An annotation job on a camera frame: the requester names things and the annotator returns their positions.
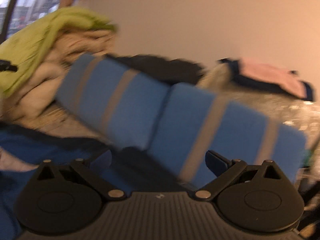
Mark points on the window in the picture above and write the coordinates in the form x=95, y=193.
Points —
x=30, y=5

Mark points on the light green blanket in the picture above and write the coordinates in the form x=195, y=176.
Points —
x=30, y=42

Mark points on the blue fleece jacket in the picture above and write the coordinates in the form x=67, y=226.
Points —
x=62, y=152

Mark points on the navy and pink garment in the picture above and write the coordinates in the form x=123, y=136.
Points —
x=262, y=75

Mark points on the beige quilted comforter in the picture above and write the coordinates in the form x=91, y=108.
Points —
x=75, y=45

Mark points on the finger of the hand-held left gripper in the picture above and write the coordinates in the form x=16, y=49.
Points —
x=7, y=65

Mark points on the blue grey-striped pillow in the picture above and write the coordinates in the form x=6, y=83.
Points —
x=237, y=135
x=105, y=92

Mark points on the black cloth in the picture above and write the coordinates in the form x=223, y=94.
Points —
x=162, y=67

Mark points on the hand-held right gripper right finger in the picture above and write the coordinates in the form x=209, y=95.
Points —
x=216, y=162

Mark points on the silver floral cushion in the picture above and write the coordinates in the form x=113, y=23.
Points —
x=250, y=101

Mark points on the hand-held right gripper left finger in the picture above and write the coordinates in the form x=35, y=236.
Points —
x=102, y=161

